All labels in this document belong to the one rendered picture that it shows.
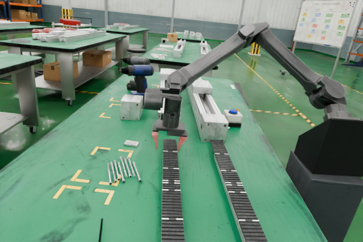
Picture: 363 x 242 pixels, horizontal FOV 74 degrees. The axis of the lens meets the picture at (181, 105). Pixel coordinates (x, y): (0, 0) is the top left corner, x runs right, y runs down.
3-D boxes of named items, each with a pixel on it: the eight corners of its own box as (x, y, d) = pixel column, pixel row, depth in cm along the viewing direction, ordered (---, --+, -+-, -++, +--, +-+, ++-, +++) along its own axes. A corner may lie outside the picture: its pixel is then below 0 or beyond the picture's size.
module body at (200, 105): (220, 133, 109) (223, 116, 107) (199, 132, 109) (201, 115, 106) (198, 85, 184) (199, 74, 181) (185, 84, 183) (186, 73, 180)
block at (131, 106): (144, 121, 114) (145, 102, 110) (120, 119, 113) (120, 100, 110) (147, 113, 123) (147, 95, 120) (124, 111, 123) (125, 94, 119)
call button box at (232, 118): (241, 127, 118) (243, 115, 116) (221, 126, 117) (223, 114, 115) (236, 121, 125) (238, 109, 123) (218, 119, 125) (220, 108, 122)
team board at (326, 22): (278, 74, 682) (296, -1, 614) (293, 74, 697) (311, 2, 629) (321, 90, 548) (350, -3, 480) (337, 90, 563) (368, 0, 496)
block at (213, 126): (230, 143, 101) (234, 123, 98) (201, 142, 100) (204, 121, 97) (225, 134, 110) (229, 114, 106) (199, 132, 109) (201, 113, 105)
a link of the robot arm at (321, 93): (348, 107, 87) (337, 113, 92) (341, 83, 91) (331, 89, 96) (324, 105, 86) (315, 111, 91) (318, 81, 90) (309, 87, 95)
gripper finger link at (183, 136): (165, 144, 91) (167, 122, 88) (183, 146, 92) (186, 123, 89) (165, 154, 85) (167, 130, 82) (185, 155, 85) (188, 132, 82)
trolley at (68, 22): (80, 67, 533) (77, 19, 498) (54, 65, 530) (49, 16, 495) (94, 59, 630) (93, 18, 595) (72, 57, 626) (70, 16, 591)
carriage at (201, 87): (210, 99, 137) (212, 87, 135) (192, 97, 136) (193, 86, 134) (206, 91, 152) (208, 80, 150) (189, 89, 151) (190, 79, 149)
